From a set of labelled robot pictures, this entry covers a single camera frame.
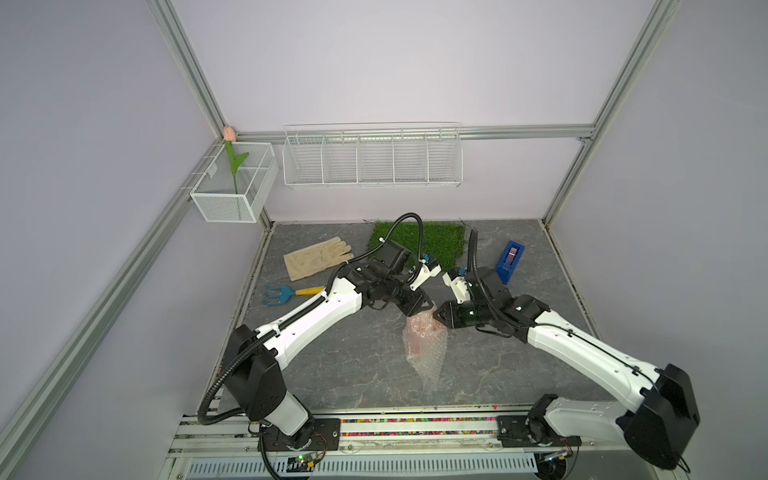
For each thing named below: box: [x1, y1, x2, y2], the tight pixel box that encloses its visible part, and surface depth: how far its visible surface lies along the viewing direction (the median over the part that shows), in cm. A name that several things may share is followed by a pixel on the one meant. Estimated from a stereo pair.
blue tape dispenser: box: [496, 240, 525, 285], surface depth 104 cm
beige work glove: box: [283, 236, 355, 282], surface depth 114 cm
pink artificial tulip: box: [224, 126, 249, 194], surface depth 92 cm
